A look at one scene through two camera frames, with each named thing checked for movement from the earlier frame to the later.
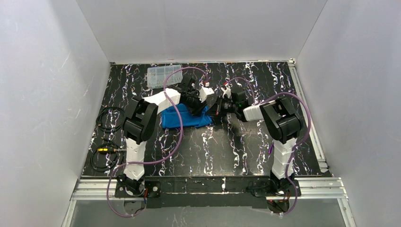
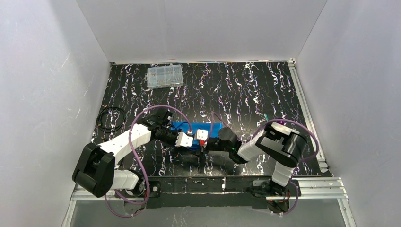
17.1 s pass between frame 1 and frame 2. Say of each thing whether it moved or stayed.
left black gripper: moved
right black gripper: moved
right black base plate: stayed
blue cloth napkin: moved
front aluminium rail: stayed
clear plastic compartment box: stayed
